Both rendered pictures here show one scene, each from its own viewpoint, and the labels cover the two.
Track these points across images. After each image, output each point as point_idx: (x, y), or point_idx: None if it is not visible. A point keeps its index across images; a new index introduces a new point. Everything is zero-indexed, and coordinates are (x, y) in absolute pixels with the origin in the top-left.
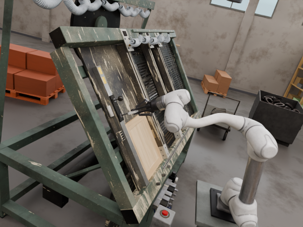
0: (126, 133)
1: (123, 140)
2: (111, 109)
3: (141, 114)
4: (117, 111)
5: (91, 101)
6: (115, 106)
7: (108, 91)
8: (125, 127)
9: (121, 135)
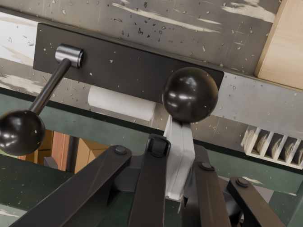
0: (299, 125)
1: (302, 162)
2: (114, 97)
3: None
4: (142, 88)
5: (4, 210)
6: (109, 83)
7: (8, 43)
8: (271, 91)
9: (277, 151)
